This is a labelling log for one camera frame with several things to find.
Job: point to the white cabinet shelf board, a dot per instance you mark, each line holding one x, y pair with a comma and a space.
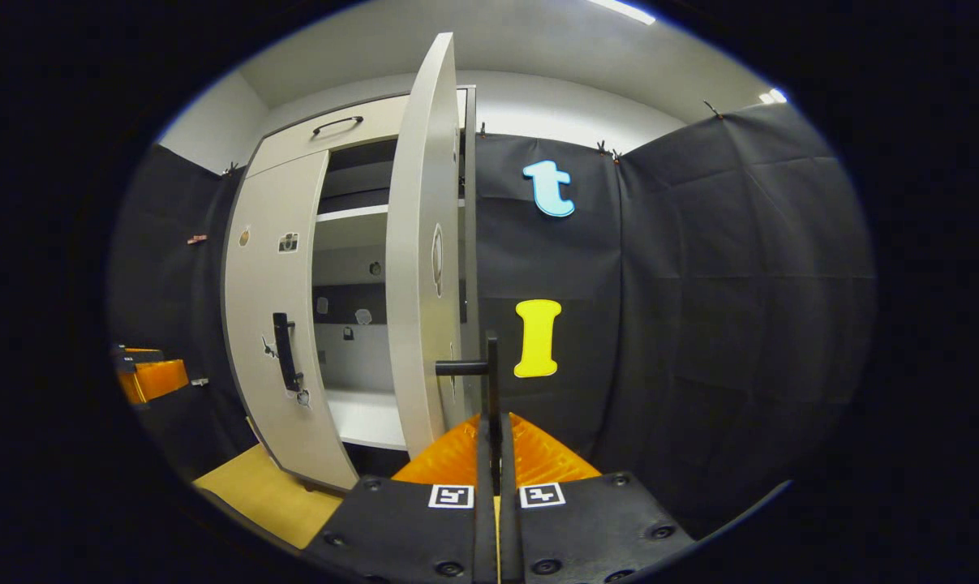
351, 213

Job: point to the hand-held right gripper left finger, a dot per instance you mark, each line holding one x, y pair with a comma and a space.
485, 519

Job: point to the black backdrop cloth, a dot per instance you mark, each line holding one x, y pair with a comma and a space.
700, 324

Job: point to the long ceiling light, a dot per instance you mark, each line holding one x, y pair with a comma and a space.
623, 10

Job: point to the short ceiling light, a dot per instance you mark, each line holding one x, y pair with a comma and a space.
773, 96

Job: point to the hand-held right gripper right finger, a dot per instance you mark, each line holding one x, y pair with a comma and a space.
509, 527

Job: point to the beige cabinet drawer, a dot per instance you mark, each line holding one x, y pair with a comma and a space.
335, 142

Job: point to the white cabinet bottom board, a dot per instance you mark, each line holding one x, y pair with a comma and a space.
367, 418

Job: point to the grey double-door shoe cabinet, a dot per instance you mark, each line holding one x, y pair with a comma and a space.
351, 341

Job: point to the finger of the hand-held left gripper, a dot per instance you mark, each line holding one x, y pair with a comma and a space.
136, 354
156, 380

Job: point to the beige cabinet door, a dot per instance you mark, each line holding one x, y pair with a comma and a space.
262, 284
416, 243

